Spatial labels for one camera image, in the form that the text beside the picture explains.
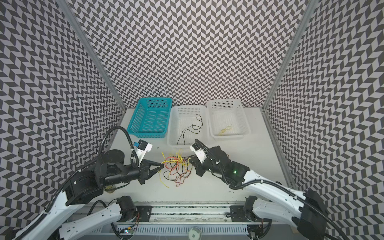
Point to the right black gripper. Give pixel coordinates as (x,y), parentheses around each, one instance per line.
(202,163)

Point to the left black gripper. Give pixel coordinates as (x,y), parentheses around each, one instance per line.
(145,171)

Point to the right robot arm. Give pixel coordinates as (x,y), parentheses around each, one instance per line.
(305,211)

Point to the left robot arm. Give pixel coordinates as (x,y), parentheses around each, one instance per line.
(85,184)

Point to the yellow liquid bottle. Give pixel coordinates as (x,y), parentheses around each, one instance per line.
(110,189)

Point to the middle white plastic basket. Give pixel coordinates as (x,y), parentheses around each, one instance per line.
(186,124)

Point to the white plastic basket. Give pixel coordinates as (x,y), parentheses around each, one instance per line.
(227,119)
(186,124)

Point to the teal plastic basket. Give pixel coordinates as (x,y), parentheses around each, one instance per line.
(150,118)

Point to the right white plastic basket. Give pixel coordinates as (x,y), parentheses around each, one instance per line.
(227,119)

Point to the round white knob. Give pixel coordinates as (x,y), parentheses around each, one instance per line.
(194,234)

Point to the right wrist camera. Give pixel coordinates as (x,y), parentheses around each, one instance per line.
(201,152)

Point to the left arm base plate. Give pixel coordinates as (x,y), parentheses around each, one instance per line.
(144,213)

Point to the aluminium front rail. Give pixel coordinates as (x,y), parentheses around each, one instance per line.
(218,213)

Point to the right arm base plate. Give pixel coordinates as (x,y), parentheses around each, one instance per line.
(238,214)

